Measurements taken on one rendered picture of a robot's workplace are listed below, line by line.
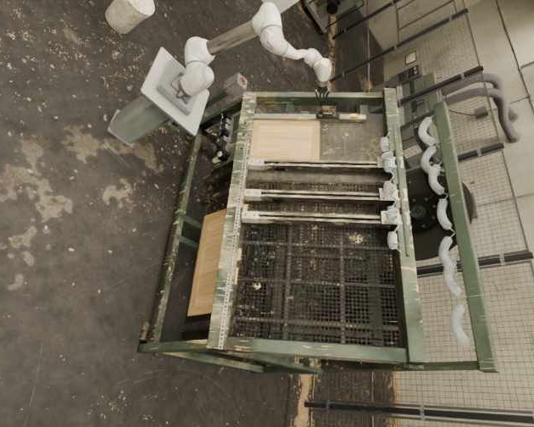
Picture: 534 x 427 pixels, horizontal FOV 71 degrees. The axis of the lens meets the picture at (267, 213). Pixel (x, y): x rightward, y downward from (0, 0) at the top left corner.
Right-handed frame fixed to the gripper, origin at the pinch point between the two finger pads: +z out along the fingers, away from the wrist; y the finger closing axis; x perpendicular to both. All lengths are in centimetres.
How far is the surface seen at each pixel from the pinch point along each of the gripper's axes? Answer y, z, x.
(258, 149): 50, 14, 39
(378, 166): -43, 5, 60
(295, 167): 19, 10, 58
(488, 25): -410, 376, -619
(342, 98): -18.5, 12.5, -17.0
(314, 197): 4, 8, 87
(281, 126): 32.4, 14.0, 14.1
